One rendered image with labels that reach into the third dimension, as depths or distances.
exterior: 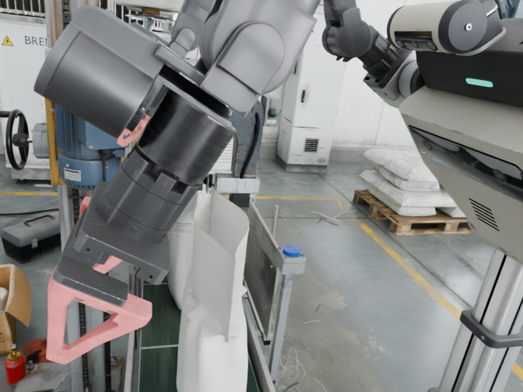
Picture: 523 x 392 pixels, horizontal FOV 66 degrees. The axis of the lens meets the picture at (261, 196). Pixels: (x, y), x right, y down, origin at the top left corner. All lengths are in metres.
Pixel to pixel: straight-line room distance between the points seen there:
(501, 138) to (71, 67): 0.60
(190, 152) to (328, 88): 4.83
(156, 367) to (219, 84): 1.40
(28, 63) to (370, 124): 4.28
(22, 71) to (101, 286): 3.87
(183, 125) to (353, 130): 5.77
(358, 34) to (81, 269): 0.78
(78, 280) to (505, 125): 0.64
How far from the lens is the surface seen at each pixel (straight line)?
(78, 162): 1.09
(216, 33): 0.27
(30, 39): 4.08
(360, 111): 6.01
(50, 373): 2.17
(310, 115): 5.06
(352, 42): 0.94
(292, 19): 0.28
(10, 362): 2.12
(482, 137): 0.73
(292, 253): 1.34
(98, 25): 0.28
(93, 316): 1.62
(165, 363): 1.60
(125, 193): 0.30
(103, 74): 0.27
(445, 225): 4.17
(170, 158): 0.28
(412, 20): 0.71
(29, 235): 2.97
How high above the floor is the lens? 1.48
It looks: 21 degrees down
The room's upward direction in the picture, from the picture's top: 7 degrees clockwise
